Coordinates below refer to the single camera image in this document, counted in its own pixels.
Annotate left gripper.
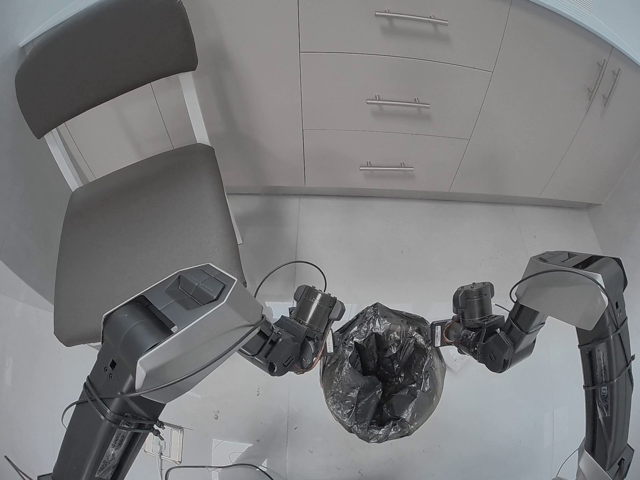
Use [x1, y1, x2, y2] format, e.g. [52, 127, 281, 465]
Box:
[304, 328, 339, 374]

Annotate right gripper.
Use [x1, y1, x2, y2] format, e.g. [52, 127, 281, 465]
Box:
[430, 319, 463, 356]

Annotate black plastic bag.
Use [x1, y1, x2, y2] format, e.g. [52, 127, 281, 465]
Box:
[319, 302, 447, 444]

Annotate crumpled clear plastic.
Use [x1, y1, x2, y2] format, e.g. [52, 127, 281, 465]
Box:
[444, 345, 472, 375]

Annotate grey cushioned white chair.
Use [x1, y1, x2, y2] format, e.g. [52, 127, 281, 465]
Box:
[15, 0, 273, 351]

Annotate beige cabinet with drawers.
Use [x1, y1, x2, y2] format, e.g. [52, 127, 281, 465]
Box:
[165, 0, 640, 209]

